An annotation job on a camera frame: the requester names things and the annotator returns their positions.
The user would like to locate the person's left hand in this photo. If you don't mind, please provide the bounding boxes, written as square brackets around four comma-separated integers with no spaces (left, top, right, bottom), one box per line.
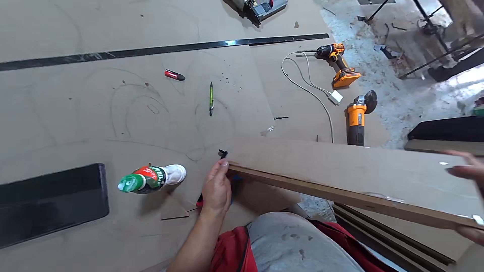
[202,159,232,213]

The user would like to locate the person's right hand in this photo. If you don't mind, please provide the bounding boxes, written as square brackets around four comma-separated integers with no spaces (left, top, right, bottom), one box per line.
[442,150,484,245]

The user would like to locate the long black strip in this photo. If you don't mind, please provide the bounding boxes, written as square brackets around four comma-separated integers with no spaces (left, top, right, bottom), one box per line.
[0,33,330,72]

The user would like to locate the dark brown long boards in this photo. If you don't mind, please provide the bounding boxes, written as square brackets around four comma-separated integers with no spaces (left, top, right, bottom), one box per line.
[333,202,457,272]

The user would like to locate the person's body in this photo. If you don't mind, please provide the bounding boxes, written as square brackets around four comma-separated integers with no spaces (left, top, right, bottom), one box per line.
[210,212,398,272]

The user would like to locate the black panel with brown edge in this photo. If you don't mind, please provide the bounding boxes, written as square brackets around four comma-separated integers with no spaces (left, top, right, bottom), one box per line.
[404,116,484,158]

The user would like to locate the grey and black power tool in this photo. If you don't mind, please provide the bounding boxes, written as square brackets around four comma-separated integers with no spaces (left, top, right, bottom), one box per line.
[222,0,289,28]

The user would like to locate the black metal stand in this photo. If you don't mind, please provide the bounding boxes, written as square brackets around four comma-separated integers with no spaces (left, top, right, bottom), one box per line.
[365,0,484,80]

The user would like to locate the long board with brown edge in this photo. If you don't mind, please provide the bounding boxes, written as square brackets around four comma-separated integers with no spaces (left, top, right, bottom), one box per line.
[228,137,484,230]

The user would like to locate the bottle with green cap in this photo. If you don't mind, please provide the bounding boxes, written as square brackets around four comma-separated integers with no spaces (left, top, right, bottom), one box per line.
[117,163,187,195]

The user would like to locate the orange and black cordless drill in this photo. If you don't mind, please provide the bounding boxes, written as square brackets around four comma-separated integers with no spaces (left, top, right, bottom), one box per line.
[296,43,361,90]

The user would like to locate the white cable with plug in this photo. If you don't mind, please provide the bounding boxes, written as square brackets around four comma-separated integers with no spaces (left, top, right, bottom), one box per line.
[281,51,344,144]

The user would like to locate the orange and black angle grinder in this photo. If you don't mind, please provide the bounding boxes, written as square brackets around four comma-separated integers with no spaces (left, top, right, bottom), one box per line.
[346,90,378,147]

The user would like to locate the black and red clamp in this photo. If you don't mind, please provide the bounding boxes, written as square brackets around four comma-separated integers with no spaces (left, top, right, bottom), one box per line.
[195,149,229,209]

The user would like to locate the glossy black panel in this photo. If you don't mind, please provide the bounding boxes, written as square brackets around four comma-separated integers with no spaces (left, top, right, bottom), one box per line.
[0,163,110,250]

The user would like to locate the person's left forearm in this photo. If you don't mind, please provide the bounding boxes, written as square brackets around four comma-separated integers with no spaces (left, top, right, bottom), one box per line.
[166,208,228,272]

